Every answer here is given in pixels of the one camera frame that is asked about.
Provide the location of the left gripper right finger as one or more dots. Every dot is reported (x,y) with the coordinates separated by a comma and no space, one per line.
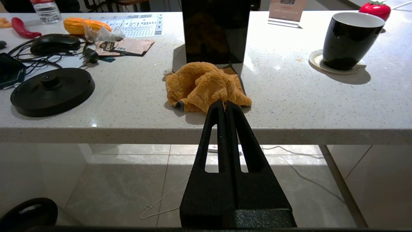
(260,196)

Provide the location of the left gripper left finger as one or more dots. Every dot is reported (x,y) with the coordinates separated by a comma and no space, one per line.
(206,199)

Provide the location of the clear plastic water bottle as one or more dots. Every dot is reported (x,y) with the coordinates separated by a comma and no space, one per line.
(47,13)

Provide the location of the white power strip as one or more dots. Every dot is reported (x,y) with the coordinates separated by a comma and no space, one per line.
(212,149)

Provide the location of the brown table leg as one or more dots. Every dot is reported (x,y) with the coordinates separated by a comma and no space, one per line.
(341,187)

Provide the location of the orange fluffy cloth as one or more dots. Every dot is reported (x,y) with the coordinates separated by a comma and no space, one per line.
(202,87)

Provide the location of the round white coaster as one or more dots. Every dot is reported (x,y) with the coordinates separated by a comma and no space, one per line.
(315,61)

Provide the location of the black tissue box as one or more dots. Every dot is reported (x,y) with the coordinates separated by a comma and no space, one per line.
(215,32)

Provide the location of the brown paper packet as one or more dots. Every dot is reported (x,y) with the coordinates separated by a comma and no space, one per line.
(135,46)

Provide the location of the teal packet scrap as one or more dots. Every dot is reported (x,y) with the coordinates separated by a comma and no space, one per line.
(107,59)

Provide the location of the black ceramic cup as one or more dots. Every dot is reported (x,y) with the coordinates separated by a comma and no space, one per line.
(347,42)

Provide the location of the round black base part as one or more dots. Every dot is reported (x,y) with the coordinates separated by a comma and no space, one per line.
(29,212)

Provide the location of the black power plug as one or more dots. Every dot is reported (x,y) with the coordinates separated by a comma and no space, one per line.
(90,56)

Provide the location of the QR code sign stand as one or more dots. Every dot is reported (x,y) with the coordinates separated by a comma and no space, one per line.
(286,13)

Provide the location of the printed paper sheet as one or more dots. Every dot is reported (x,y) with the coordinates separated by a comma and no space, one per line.
(141,25)

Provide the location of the round black kettle base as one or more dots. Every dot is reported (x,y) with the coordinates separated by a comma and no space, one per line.
(51,93)

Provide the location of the clear plastic wrapper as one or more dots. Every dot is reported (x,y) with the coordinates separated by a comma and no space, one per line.
(106,33)

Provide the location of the brown wooden side table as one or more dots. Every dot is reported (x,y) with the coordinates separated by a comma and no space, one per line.
(132,2)

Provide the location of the yellow toy corn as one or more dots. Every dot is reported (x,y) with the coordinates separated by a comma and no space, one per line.
(75,25)

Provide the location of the black computer mouse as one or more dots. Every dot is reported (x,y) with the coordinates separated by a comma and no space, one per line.
(54,43)

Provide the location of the red tomato-shaped timer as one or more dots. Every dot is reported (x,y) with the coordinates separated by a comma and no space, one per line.
(375,9)

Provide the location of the dark flat device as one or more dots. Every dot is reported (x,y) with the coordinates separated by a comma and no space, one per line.
(9,69)

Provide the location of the red toy chili pepper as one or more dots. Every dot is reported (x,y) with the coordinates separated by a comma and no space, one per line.
(22,29)

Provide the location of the black pouch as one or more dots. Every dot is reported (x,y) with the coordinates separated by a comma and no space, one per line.
(2,44)

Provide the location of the orange toy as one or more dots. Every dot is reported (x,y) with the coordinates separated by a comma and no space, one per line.
(4,23)

